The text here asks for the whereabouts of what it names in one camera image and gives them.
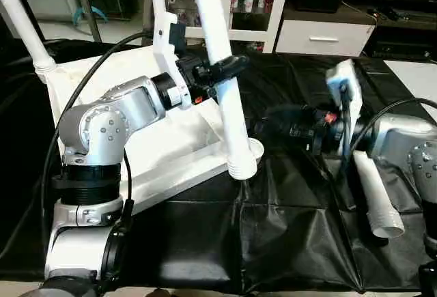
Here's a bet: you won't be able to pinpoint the white plastic table top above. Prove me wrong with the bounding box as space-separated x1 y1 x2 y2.
44 44 266 216

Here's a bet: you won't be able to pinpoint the white drawer cabinet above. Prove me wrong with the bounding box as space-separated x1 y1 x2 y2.
275 12 376 57

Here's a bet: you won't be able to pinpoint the white glass door cabinet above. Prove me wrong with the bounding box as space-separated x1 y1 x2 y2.
150 0 294 54

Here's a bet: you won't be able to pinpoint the black work mat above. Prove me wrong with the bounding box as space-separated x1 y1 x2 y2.
0 39 437 294

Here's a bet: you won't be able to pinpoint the black storage unit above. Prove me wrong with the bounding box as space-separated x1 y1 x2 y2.
81 0 137 21

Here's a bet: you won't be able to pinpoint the white flat board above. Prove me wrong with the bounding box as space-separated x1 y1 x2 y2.
382 59 437 120

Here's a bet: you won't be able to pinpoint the grey pole stand blue brackets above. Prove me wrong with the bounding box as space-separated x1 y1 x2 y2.
68 0 110 44

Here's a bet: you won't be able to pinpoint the black low desk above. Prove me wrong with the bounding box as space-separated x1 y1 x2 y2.
341 0 437 59

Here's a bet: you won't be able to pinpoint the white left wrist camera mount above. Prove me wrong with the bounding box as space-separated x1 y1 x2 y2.
152 12 191 111

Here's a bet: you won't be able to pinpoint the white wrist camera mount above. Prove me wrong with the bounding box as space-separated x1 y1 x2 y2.
325 59 363 156
152 12 191 111

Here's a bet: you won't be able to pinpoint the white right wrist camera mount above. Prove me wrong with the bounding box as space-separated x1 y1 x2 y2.
325 59 363 156

